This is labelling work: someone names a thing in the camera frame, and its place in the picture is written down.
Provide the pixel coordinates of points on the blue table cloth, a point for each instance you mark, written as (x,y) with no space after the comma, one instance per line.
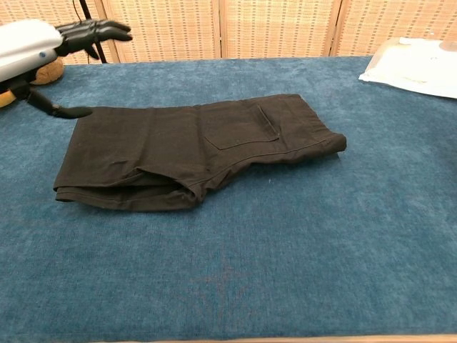
(228,268)

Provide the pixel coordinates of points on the brown capybara plush toy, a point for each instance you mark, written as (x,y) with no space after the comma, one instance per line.
(50,73)

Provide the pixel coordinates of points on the white garment in plastic bag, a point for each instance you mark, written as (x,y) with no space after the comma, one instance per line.
(410,68)

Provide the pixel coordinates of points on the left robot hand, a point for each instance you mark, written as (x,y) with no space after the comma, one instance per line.
(21,50)

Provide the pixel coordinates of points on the black trousers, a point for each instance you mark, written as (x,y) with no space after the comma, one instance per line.
(160,153)

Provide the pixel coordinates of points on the yellow plush toy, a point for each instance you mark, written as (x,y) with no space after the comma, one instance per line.
(6,100)

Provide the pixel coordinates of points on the black tripod stand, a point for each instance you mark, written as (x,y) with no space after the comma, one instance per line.
(85,9)

